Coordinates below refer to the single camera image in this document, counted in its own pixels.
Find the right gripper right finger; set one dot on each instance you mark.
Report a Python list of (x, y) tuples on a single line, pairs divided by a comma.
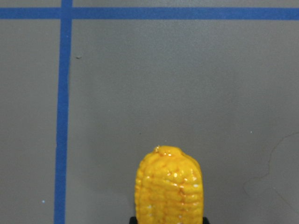
[(205, 220)]

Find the yellow corn cob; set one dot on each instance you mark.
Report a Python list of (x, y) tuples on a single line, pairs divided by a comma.
[(169, 188)]

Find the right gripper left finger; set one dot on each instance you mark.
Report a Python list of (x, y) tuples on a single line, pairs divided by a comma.
[(133, 220)]

